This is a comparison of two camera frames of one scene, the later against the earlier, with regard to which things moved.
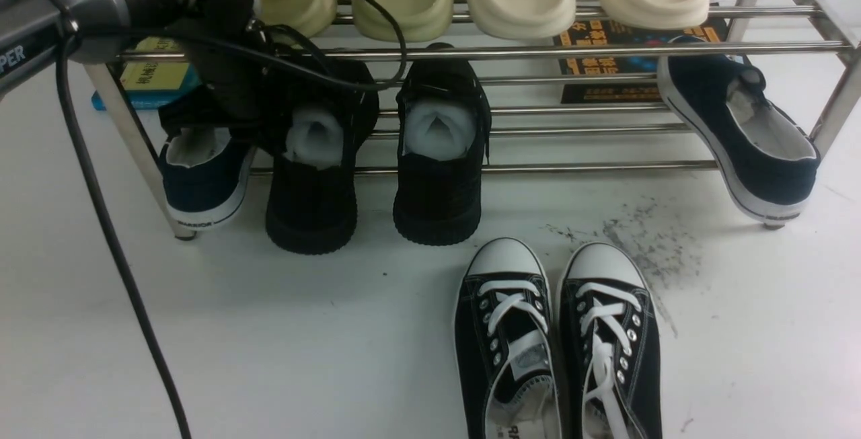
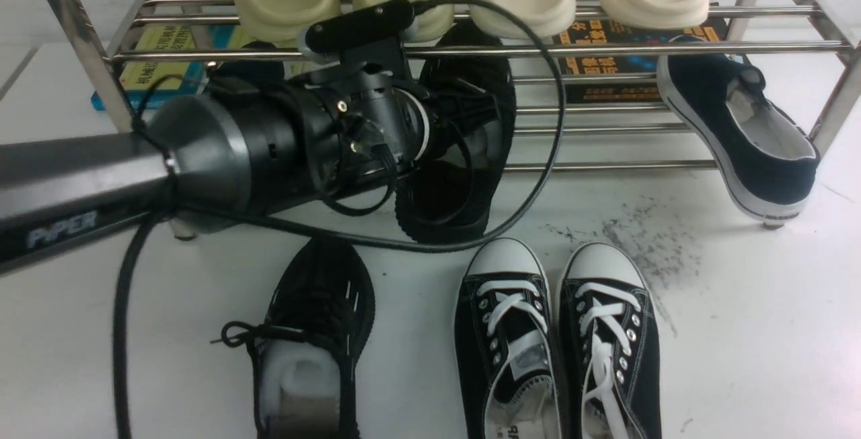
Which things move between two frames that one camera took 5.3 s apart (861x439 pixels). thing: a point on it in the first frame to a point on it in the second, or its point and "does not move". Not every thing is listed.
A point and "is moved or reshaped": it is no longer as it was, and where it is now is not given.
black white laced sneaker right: x=610 y=355 does not move
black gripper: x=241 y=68 to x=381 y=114
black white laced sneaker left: x=504 y=344 does not move
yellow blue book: x=144 y=83 does not move
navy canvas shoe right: x=767 y=164 does not move
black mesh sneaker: x=317 y=114 is moved or reshaped
